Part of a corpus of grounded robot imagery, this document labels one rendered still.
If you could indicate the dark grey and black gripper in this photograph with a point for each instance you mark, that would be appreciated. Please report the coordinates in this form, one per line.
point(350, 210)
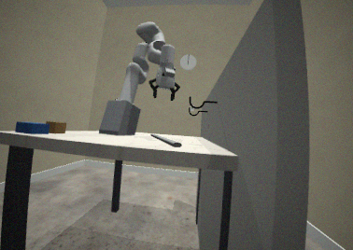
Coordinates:
point(164, 82)

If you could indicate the grey bar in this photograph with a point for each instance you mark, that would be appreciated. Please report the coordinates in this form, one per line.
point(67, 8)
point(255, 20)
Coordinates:
point(167, 141)

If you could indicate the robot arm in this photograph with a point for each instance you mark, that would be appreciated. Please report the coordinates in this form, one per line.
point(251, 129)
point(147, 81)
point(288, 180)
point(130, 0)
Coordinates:
point(152, 35)

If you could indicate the blue rectangular block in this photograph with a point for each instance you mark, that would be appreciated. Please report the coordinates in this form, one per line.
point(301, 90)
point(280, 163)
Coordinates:
point(32, 128)

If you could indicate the small brown box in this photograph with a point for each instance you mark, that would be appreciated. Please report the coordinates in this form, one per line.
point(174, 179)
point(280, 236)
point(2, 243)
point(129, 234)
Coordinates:
point(56, 127)

